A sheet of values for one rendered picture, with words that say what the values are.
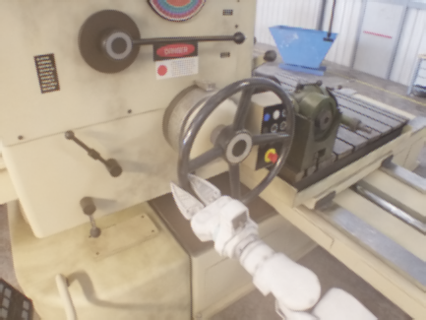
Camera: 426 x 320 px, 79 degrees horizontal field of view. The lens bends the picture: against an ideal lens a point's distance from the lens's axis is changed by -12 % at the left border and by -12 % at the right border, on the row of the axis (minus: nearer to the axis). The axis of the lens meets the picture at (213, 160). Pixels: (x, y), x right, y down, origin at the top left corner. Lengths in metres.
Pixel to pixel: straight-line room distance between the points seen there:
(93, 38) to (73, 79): 0.10
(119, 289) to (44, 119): 0.80
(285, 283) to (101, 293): 0.95
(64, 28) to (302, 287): 0.67
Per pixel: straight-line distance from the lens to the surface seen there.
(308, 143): 1.19
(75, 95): 0.73
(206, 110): 0.60
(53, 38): 0.70
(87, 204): 0.84
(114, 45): 0.65
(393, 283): 1.39
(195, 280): 1.54
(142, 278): 1.31
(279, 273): 0.48
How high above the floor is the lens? 1.65
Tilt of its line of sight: 32 degrees down
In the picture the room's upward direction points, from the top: 3 degrees clockwise
